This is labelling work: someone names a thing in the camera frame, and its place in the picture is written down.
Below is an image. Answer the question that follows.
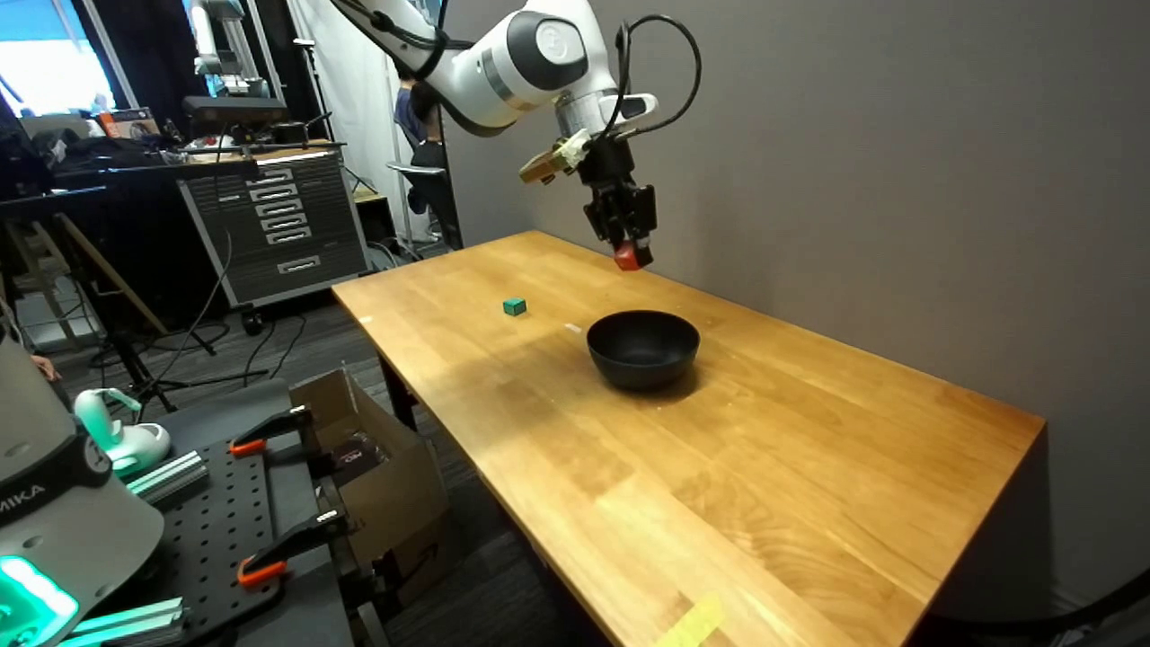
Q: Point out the black floor cable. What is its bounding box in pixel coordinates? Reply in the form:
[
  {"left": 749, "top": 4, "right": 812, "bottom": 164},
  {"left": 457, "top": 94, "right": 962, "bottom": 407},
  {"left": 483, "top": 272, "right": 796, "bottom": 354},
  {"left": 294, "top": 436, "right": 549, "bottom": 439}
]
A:
[{"left": 917, "top": 562, "right": 1150, "bottom": 647}]

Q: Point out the black bowl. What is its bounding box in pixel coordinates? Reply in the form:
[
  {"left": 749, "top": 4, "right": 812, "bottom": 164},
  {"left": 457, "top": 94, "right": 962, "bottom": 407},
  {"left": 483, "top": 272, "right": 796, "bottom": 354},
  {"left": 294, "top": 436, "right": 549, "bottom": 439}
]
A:
[{"left": 583, "top": 308, "right": 705, "bottom": 395}]

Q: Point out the yellow tape strip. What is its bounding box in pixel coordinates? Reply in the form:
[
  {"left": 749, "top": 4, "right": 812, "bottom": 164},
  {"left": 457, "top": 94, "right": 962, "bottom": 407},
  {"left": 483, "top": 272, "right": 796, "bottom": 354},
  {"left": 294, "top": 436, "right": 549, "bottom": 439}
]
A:
[{"left": 655, "top": 592, "right": 731, "bottom": 647}]

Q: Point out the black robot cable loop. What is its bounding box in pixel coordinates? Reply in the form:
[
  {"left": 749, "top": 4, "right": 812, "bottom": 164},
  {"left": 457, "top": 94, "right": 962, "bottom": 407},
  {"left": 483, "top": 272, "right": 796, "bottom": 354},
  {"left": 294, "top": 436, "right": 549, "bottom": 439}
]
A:
[{"left": 613, "top": 12, "right": 708, "bottom": 142}]

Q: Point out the tan wrist camera mount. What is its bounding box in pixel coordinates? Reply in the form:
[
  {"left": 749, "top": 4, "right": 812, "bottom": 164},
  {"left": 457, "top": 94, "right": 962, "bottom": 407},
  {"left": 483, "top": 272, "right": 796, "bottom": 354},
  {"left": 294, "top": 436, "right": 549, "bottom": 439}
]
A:
[{"left": 517, "top": 127, "right": 601, "bottom": 185}]

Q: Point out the teal white plastic part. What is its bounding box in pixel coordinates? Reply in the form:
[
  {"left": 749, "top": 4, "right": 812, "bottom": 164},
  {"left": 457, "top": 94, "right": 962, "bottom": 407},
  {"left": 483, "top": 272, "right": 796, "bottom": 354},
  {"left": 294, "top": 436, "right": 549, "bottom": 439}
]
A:
[{"left": 69, "top": 385, "right": 177, "bottom": 480}]

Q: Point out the silver aluminium extrusion rail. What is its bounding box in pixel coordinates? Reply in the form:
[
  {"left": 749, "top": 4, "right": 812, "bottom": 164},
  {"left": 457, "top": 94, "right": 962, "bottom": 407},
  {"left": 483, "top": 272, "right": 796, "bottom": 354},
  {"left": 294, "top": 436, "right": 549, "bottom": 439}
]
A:
[
  {"left": 59, "top": 592, "right": 191, "bottom": 647},
  {"left": 124, "top": 449, "right": 211, "bottom": 504}
]

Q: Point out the black tripod stand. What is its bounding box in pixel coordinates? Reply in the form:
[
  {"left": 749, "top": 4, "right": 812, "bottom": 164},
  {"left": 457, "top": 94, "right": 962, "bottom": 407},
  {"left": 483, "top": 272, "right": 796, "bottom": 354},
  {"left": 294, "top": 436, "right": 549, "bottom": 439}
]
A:
[{"left": 32, "top": 212, "right": 222, "bottom": 413}]

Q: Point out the black perforated breadboard table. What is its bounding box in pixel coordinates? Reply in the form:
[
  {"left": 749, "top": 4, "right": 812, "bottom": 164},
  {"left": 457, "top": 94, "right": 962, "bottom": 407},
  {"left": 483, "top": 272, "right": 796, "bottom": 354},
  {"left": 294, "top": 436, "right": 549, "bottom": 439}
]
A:
[{"left": 119, "top": 436, "right": 399, "bottom": 647}]

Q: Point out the grey white Franka robot base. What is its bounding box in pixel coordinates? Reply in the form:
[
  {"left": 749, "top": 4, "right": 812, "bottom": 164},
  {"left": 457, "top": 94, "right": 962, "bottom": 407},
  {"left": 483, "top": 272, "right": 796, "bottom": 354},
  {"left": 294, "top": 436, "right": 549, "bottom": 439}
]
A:
[{"left": 0, "top": 335, "right": 168, "bottom": 647}]

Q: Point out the black clamp orange handle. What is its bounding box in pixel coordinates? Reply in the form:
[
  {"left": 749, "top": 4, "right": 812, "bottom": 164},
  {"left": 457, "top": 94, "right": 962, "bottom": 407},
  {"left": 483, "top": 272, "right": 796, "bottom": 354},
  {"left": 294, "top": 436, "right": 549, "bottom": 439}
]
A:
[
  {"left": 227, "top": 401, "right": 316, "bottom": 465},
  {"left": 233, "top": 508, "right": 353, "bottom": 592}
]

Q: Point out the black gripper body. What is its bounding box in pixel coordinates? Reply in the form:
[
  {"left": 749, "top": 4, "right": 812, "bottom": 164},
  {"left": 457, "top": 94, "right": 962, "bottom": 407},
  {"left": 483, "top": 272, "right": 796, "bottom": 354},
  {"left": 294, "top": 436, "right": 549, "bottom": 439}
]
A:
[{"left": 579, "top": 134, "right": 661, "bottom": 233}]

